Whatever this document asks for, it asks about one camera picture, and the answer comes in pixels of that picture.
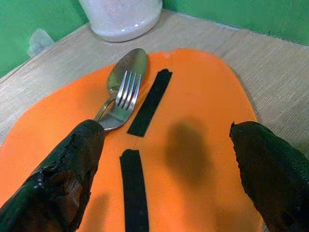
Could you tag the silver metal spoon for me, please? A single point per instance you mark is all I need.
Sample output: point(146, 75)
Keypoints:
point(131, 62)

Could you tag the green table cloth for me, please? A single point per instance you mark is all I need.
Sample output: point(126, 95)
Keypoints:
point(24, 21)

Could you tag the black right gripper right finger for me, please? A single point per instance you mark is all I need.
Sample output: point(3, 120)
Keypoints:
point(270, 169)

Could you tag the orange plastic plate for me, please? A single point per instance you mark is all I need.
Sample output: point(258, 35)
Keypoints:
point(198, 96)

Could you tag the white frosted glass jar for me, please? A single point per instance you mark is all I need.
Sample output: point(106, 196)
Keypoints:
point(120, 17)

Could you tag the small grey crumpled scrap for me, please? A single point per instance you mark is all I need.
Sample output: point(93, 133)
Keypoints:
point(38, 43)

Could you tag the black tape strip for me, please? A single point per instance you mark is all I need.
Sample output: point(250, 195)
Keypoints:
point(150, 104)
point(134, 188)

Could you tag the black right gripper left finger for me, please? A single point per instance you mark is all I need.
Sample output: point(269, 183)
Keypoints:
point(62, 169)

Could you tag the silver metal fork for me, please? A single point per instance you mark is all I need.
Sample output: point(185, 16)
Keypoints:
point(118, 118)

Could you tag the beige woven placemat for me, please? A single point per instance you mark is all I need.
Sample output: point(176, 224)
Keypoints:
point(265, 72)

